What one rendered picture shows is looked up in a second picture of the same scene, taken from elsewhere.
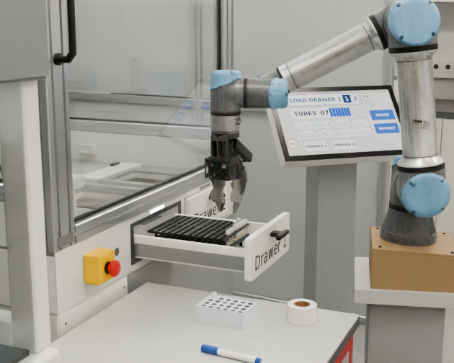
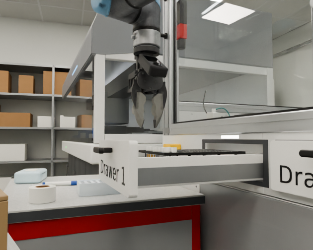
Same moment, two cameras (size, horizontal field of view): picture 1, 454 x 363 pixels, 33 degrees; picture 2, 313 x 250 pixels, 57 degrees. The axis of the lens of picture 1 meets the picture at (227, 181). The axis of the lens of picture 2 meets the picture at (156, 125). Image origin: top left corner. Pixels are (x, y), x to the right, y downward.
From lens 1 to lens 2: 2.58 m
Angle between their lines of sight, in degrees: 134
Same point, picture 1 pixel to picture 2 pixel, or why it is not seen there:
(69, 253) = (167, 139)
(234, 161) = (131, 76)
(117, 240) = (192, 146)
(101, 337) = not seen: hidden behind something
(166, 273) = (241, 213)
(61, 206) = (165, 111)
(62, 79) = (167, 45)
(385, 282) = not seen: outside the picture
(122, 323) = not seen: hidden behind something
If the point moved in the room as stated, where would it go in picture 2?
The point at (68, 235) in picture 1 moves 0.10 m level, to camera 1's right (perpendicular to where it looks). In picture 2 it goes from (167, 128) to (149, 127)
